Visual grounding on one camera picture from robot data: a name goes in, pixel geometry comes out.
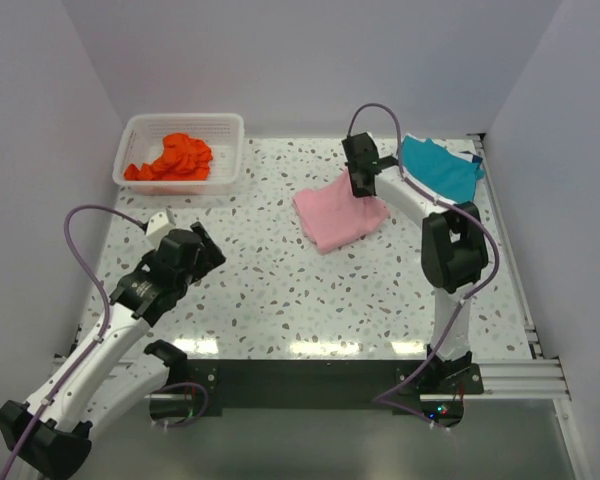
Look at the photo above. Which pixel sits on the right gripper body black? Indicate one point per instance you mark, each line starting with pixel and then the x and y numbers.
pixel 356 192

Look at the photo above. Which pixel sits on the folded teal t shirt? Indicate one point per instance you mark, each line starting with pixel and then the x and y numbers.
pixel 440 170

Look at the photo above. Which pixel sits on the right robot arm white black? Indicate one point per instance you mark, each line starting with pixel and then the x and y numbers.
pixel 453 244

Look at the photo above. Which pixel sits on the white plastic basket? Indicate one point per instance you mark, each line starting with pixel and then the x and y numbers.
pixel 142 142

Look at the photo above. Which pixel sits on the orange t shirt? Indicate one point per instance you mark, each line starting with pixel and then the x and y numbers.
pixel 184 158

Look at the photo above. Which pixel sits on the pink t shirt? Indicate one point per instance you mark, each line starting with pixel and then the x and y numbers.
pixel 332 217

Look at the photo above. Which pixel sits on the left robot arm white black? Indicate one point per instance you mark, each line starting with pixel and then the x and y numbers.
pixel 45 431

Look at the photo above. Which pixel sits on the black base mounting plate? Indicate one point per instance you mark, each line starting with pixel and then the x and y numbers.
pixel 279 384

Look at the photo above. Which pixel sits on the aluminium frame rail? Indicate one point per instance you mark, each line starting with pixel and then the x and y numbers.
pixel 567 428

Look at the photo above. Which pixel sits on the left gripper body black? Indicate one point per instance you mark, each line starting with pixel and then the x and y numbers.
pixel 181 282

